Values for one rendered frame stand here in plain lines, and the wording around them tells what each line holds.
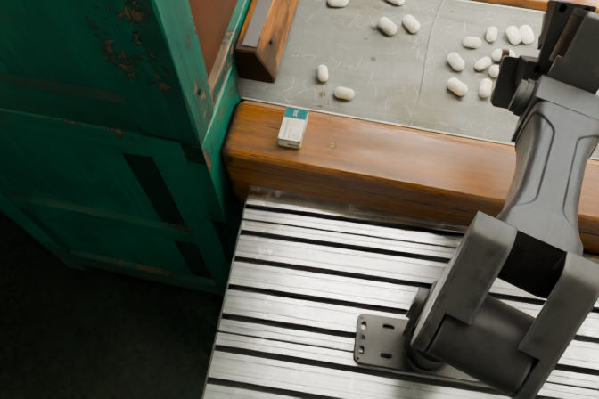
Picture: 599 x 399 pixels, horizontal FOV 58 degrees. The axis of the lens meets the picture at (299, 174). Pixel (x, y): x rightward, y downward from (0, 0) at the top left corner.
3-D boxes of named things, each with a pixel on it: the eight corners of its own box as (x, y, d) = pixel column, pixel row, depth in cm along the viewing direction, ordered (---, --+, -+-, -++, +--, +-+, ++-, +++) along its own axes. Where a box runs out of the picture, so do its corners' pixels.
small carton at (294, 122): (299, 149, 82) (299, 142, 80) (277, 145, 83) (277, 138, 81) (308, 117, 85) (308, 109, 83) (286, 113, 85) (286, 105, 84)
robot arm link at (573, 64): (555, 2, 61) (562, -1, 50) (635, 28, 59) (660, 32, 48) (509, 97, 65) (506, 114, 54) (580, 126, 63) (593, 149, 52)
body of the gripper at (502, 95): (501, 53, 70) (512, 62, 63) (584, 66, 68) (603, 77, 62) (488, 102, 72) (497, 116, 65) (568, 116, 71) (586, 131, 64)
